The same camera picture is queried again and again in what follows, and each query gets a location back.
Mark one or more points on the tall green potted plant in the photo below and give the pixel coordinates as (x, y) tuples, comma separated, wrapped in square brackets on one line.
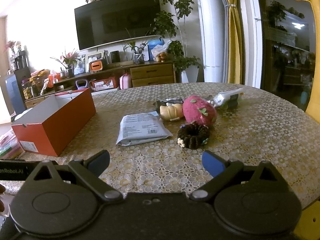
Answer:
[(171, 25)]

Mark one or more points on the red white storage box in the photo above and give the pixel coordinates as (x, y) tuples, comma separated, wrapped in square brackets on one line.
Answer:
[(103, 84)]

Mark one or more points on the blue bag on cabinet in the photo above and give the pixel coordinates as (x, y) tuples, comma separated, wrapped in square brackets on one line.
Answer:
[(152, 44)]

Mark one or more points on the wooden tv cabinet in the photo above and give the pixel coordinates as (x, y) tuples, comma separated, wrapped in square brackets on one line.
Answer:
[(147, 74)]

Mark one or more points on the red cardboard box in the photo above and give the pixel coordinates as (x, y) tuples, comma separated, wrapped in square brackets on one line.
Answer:
[(51, 125)]

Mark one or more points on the tan toy bread loaf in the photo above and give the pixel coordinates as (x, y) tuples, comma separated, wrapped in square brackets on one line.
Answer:
[(171, 112)]

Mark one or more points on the white plastic bag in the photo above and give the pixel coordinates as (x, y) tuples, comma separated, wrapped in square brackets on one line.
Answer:
[(160, 53)]

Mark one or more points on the pink strawberry plush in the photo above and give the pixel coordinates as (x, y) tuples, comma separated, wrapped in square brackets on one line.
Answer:
[(198, 110)]

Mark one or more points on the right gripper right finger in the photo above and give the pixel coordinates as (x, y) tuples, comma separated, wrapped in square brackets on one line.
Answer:
[(223, 173)]

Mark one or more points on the yellow curtain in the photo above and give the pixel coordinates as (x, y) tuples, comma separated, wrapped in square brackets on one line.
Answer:
[(234, 43)]

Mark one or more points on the person's left hand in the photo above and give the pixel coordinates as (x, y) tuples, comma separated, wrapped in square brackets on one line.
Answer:
[(2, 203)]

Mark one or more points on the small potted orchid plant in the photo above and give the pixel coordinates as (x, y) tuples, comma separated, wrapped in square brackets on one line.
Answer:
[(137, 51)]

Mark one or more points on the purple kettlebell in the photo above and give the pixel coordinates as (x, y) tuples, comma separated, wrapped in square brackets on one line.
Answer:
[(82, 84)]

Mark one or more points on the black flat television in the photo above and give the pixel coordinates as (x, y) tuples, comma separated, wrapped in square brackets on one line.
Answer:
[(107, 21)]

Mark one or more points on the white green tube package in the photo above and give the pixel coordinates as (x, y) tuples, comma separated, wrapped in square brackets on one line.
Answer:
[(226, 100)]

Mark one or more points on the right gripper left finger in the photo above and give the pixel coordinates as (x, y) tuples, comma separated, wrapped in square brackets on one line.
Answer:
[(88, 171)]

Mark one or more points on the black speaker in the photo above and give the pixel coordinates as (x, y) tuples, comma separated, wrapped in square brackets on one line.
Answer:
[(115, 56)]

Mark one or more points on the dark brown hair scrunchie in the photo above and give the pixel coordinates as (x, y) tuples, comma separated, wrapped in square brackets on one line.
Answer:
[(193, 136)]

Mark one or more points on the pink flower vase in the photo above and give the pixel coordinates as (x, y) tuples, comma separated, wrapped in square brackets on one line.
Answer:
[(69, 61)]

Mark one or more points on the white standing air conditioner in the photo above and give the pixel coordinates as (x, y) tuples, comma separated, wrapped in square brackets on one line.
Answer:
[(212, 25)]

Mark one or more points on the orange retro radio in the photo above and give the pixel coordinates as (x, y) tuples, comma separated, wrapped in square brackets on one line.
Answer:
[(96, 66)]

